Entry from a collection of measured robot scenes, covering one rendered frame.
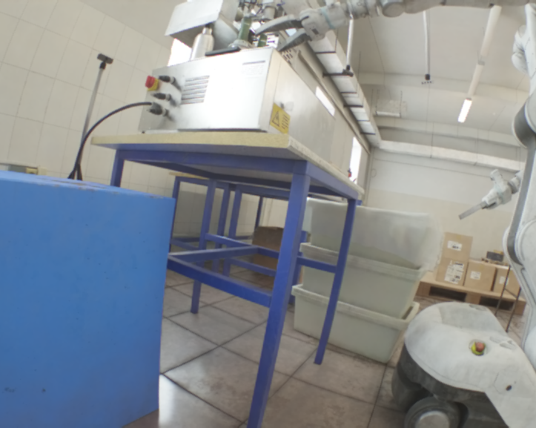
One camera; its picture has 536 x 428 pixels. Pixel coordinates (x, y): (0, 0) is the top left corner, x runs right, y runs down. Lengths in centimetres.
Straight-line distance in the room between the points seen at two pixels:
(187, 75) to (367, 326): 122
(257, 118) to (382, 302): 96
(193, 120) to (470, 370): 100
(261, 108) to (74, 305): 59
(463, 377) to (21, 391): 98
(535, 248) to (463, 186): 1031
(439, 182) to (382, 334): 998
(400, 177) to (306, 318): 989
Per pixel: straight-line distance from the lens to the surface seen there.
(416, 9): 88
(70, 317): 60
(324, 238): 141
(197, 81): 88
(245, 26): 97
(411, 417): 94
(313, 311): 147
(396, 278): 130
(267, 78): 74
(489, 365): 85
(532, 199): 104
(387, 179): 1114
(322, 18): 83
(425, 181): 1110
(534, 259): 99
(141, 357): 76
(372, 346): 141
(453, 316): 120
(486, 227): 1133
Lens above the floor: 62
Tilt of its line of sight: 2 degrees down
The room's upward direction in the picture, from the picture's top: 10 degrees clockwise
